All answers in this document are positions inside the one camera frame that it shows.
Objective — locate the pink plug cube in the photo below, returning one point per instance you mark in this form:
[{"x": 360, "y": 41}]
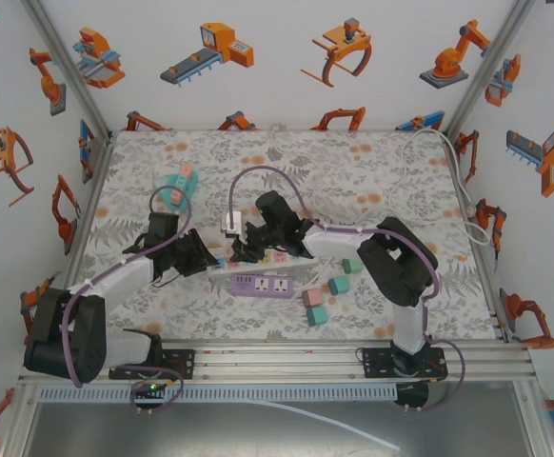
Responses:
[
  {"x": 282, "y": 257},
  {"x": 176, "y": 195},
  {"x": 312, "y": 298},
  {"x": 231, "y": 252}
]

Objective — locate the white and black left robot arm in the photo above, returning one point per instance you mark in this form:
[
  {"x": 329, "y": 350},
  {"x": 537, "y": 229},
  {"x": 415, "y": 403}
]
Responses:
[{"x": 48, "y": 333}]

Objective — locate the black round controller housing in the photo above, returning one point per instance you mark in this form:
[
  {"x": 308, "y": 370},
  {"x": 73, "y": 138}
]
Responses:
[{"x": 412, "y": 395}]

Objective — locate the steel base panel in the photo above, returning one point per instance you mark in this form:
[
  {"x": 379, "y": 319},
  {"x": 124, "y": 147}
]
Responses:
[{"x": 210, "y": 428}]

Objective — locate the teal plug cube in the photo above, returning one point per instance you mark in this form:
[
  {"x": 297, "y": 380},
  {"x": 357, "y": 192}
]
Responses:
[
  {"x": 317, "y": 316},
  {"x": 339, "y": 285},
  {"x": 180, "y": 181}
]

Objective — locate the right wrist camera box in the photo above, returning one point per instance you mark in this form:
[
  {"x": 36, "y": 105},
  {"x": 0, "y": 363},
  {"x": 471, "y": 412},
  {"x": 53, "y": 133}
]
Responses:
[{"x": 231, "y": 224}]

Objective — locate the teal triangular power strip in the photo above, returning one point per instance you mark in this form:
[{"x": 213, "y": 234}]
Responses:
[{"x": 163, "y": 183}]

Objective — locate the purple power strip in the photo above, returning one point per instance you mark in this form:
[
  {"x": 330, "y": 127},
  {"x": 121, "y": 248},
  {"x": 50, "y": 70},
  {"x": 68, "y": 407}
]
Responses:
[{"x": 243, "y": 284}]

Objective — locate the aluminium corner post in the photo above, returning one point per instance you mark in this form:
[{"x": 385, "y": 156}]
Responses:
[
  {"x": 70, "y": 71},
  {"x": 487, "y": 71}
]

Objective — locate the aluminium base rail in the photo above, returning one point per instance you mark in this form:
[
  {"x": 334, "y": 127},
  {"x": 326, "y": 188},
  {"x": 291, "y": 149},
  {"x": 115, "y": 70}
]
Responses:
[{"x": 282, "y": 362}]

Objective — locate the floral table mat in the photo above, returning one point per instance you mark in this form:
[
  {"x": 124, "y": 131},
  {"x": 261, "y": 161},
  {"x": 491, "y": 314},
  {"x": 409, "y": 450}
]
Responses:
[{"x": 210, "y": 157}]

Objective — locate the circuit board with green light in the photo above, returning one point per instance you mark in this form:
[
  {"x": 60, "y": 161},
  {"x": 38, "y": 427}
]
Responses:
[{"x": 151, "y": 388}]

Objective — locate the aluminium side rail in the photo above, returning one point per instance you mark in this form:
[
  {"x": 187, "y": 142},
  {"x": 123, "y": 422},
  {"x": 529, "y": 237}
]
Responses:
[
  {"x": 488, "y": 266},
  {"x": 78, "y": 238}
]

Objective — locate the white power strip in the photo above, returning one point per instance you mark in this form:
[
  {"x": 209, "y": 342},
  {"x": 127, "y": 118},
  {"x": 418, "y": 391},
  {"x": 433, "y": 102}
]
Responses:
[{"x": 305, "y": 261}]

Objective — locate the salmon plug cube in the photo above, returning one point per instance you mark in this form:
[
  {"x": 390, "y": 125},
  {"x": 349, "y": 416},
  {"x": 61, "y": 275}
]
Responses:
[{"x": 186, "y": 170}]

